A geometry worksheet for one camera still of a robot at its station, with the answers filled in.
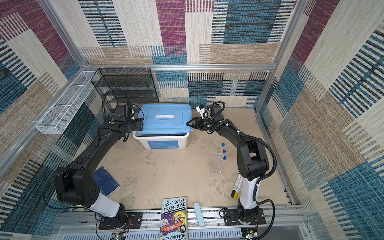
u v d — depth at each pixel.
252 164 0.51
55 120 0.70
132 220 0.73
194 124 0.83
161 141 0.91
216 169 0.89
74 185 0.43
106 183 0.85
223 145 0.83
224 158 0.78
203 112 0.85
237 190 0.81
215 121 0.75
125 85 1.07
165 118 0.92
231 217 0.73
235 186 0.83
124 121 0.65
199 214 0.76
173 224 0.70
